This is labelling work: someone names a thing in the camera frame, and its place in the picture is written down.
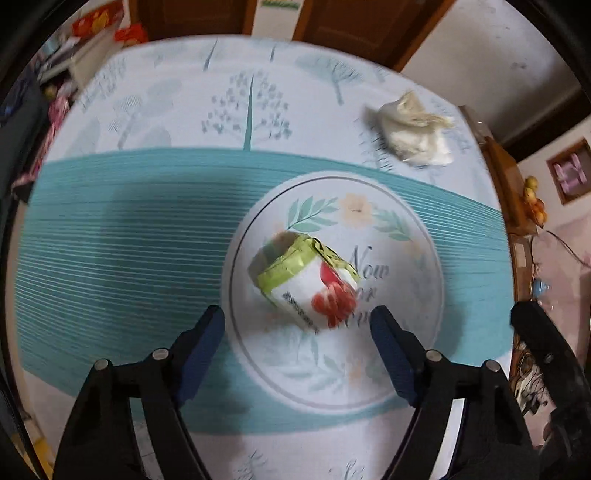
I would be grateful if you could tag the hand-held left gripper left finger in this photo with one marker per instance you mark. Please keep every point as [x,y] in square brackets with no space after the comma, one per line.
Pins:
[203,353]

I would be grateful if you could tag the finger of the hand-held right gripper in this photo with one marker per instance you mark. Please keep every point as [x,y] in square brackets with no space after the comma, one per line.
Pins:
[547,355]

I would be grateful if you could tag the pink patterned roll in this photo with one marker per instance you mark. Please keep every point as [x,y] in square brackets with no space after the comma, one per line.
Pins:
[34,161]

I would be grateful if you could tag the small blue toy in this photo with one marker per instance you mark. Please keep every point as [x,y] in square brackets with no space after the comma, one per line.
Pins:
[540,290]

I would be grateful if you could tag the tree print tablecloth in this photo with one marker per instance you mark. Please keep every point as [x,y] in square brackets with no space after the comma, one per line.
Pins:
[138,230]

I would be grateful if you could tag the brown wooden door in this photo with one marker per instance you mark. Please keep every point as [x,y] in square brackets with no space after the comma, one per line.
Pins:
[194,18]
[369,27]

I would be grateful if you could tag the large red gift box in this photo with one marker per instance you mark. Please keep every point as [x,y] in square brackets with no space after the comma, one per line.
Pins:
[99,16]

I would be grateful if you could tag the small wooden cabinet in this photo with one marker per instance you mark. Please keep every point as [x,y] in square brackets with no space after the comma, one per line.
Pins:
[503,184]

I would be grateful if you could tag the giraffe growth chart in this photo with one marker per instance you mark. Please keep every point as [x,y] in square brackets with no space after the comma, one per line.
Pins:
[279,3]

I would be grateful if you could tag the green white snack packet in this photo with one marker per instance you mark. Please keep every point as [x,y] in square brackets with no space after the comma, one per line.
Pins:
[295,277]

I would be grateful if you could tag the white side table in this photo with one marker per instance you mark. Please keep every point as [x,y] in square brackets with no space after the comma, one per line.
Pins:
[78,57]

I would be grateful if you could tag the crumpled white plastic bag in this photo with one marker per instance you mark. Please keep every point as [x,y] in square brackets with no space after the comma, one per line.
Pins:
[415,134]

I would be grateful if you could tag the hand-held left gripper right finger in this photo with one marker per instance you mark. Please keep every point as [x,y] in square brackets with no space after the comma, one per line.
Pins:
[392,357]

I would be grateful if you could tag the bowl of fruit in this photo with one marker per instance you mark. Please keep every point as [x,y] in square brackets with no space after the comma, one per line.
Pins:
[534,203]

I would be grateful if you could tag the small red box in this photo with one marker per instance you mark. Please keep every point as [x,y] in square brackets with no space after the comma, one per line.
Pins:
[131,33]

